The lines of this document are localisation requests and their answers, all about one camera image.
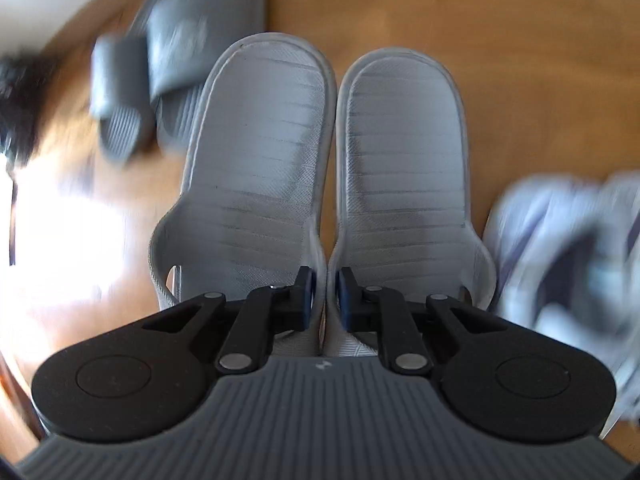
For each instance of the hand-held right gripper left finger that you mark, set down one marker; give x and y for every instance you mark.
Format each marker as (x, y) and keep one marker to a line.
(305, 302)

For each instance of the dark object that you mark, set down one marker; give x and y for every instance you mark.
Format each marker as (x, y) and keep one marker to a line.
(17, 105)

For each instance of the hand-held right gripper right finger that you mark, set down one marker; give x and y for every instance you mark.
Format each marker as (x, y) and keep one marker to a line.
(346, 302)

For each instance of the light grey slide sandal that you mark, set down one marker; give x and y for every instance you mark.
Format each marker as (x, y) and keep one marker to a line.
(405, 160)
(260, 150)

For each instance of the dark grey slide sandal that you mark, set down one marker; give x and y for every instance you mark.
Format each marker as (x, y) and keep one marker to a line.
(200, 30)
(122, 95)

